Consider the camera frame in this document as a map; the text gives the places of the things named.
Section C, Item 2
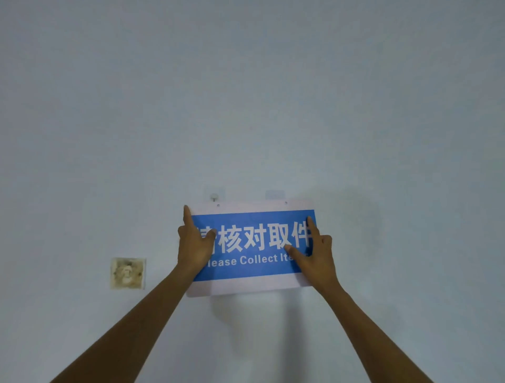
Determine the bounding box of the blue and white sign board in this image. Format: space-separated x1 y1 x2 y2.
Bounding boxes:
185 199 317 298

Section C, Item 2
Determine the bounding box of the person's left forearm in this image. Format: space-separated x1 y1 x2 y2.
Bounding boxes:
50 264 198 383

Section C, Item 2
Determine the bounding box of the person's left hand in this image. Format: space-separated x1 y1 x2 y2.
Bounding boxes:
177 205 217 277

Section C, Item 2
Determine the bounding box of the dirty square wall socket box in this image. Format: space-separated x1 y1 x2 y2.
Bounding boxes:
110 257 147 290

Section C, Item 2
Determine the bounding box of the person's right hand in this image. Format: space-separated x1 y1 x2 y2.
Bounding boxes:
284 216 340 293

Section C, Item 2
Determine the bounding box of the person's right forearm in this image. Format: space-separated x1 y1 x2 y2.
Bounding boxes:
314 281 435 383

